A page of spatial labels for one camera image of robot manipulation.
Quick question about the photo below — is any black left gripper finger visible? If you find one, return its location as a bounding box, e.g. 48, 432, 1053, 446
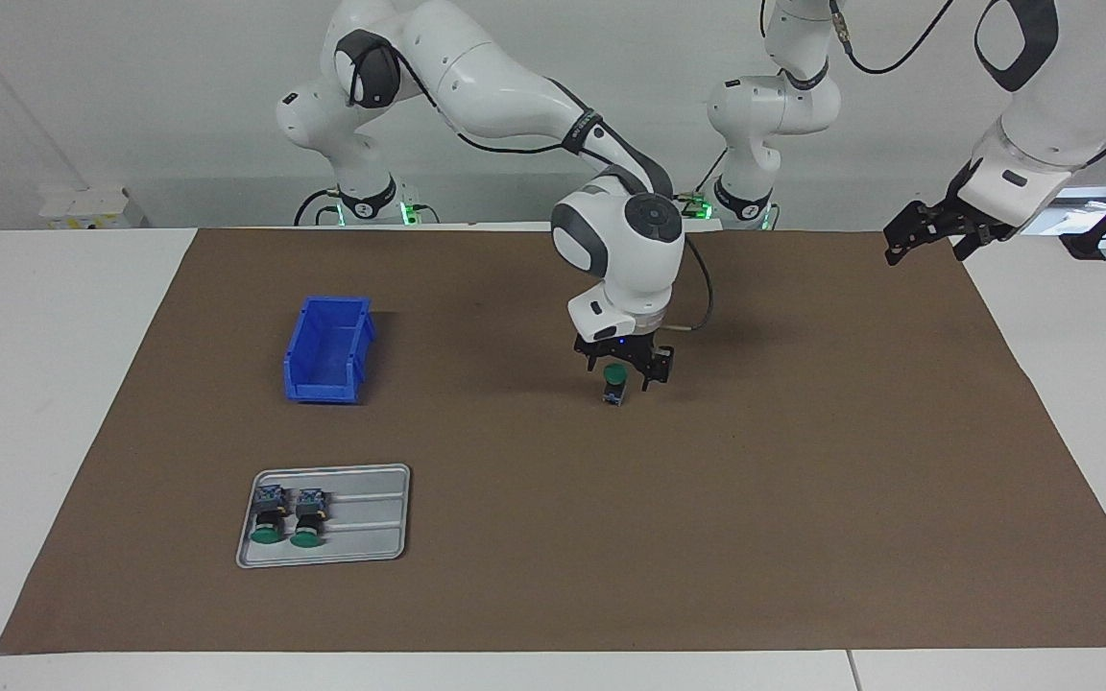
953, 228, 997, 263
883, 200, 949, 268

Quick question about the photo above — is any white background clutter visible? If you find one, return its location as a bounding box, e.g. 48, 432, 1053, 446
1043, 187, 1106, 243

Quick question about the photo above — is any brown paper mat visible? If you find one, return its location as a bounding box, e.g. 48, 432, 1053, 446
0, 228, 1106, 655

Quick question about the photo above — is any grey metal tray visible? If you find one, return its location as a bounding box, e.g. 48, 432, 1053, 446
234, 464, 412, 570

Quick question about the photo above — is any blue plastic bin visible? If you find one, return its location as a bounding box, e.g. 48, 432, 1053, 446
282, 296, 377, 406

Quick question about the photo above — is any white cardboard box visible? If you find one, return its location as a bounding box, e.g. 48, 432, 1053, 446
39, 185, 146, 229

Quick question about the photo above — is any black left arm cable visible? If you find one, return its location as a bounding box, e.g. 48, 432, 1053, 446
831, 0, 957, 76

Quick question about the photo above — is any black left base cable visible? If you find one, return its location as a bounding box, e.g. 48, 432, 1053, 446
647, 144, 736, 220

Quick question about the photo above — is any black base cable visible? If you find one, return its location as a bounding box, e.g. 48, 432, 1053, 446
647, 144, 736, 220
294, 188, 343, 227

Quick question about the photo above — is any black right base cable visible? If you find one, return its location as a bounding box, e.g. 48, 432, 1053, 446
294, 188, 343, 227

